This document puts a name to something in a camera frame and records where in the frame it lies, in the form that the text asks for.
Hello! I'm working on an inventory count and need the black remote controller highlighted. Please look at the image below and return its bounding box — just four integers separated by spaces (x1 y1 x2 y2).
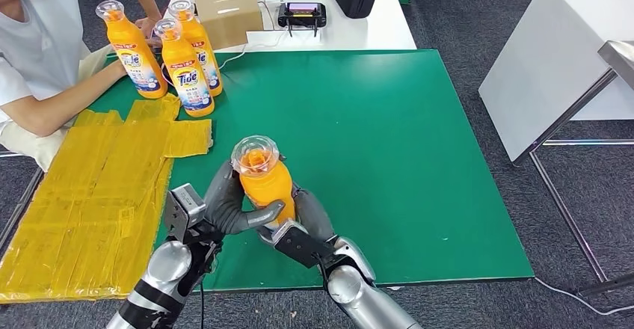
277 1 328 38

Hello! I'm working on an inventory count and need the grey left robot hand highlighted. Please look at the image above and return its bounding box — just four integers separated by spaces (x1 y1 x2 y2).
203 160 287 236

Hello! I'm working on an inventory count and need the person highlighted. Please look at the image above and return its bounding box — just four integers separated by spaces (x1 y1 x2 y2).
0 0 164 172

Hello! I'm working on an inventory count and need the white table with steel legs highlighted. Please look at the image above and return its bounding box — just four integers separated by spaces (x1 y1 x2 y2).
478 0 634 165

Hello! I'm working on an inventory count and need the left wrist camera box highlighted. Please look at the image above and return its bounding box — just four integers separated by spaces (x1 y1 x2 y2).
163 182 207 245

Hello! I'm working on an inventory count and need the long thin white cable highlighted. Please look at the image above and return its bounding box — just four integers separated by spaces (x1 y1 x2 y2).
534 277 634 318

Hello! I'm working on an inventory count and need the person's left hand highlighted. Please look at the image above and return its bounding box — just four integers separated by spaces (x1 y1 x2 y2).
135 15 161 38

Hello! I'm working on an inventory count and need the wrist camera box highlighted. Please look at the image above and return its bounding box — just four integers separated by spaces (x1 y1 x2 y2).
163 182 207 245
271 220 338 269

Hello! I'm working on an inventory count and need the steel frame leg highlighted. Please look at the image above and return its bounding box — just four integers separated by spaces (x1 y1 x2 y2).
0 149 45 253

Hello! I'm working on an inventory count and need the cardboard box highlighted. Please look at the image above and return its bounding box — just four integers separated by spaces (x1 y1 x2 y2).
193 0 265 52

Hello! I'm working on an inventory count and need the white charging cable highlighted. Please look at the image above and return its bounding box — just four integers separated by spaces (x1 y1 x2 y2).
218 28 278 70

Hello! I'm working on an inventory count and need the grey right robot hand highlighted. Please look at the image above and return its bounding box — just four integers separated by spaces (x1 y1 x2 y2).
292 184 336 245

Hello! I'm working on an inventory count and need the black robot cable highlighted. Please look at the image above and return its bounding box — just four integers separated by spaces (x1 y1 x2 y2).
197 276 207 329

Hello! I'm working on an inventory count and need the steel table frame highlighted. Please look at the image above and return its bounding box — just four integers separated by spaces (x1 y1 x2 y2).
512 68 634 298

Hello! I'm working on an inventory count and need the orange Tide detergent bottle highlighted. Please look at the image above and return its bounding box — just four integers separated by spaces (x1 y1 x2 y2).
230 135 297 231
95 0 170 100
152 17 216 119
167 0 225 98

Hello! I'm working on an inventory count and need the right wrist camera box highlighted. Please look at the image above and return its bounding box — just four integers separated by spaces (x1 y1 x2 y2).
271 220 338 269

